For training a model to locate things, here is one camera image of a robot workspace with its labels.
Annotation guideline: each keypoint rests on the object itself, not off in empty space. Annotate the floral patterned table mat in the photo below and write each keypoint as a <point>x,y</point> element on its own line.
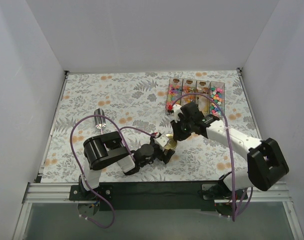
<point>135,102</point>

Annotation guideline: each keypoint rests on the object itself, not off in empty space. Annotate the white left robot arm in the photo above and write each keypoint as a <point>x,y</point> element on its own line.
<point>104,150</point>

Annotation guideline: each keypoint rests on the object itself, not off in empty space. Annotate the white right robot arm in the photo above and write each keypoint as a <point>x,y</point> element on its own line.
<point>266,164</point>

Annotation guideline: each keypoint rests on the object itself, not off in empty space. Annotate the aluminium frame rail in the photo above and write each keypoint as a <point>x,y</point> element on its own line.
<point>153,211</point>

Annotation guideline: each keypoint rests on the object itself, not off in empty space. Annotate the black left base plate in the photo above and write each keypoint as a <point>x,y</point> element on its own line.
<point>91,192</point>

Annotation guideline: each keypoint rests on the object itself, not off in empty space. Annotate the round wooden jar lid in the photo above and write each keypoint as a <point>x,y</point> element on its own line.
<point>172,144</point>

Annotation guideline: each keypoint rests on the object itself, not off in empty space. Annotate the silver metal scoop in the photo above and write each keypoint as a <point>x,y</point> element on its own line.
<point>100,122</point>

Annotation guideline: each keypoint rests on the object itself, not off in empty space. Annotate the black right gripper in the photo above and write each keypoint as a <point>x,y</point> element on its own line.
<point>178,127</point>

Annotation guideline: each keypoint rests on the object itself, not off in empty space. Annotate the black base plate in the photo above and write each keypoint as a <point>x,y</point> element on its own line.
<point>91,192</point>
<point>216,192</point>

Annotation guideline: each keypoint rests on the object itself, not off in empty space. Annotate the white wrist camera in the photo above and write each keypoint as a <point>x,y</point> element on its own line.
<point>161,140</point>
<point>176,110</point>

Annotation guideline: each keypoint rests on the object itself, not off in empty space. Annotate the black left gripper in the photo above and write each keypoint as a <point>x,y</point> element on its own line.
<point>161,152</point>

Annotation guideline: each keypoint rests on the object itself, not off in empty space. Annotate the clear divided candy box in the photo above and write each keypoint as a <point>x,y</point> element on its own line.
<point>209,96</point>

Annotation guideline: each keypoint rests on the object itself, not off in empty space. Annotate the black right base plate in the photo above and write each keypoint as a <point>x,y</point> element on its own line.
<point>216,192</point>

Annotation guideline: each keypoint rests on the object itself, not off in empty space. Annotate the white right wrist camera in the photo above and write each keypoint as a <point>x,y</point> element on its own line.
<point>176,110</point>

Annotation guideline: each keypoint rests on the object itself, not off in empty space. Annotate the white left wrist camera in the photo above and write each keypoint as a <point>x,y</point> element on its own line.
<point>161,140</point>

